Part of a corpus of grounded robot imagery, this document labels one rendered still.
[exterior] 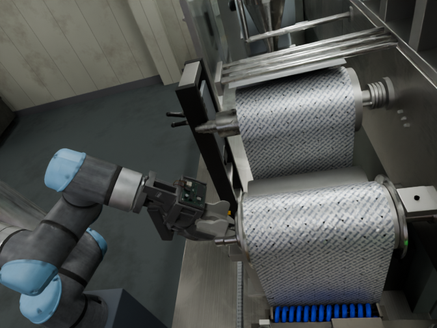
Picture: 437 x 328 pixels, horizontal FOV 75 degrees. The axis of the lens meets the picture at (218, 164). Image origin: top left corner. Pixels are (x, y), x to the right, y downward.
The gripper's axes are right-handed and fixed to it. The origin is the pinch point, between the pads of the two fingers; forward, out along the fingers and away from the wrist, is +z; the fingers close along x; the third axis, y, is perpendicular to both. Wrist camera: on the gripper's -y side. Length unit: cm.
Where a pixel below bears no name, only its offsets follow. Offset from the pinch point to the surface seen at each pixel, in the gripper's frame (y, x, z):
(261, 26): 20, 67, -1
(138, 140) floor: -189, 220, -34
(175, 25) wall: -104, 365, -43
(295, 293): -4.0, -7.7, 17.7
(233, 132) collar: 8.8, 20.5, -4.1
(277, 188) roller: 6.8, 9.6, 8.1
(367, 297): 2.3, -7.7, 31.4
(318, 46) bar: 31.6, 29.3, 4.5
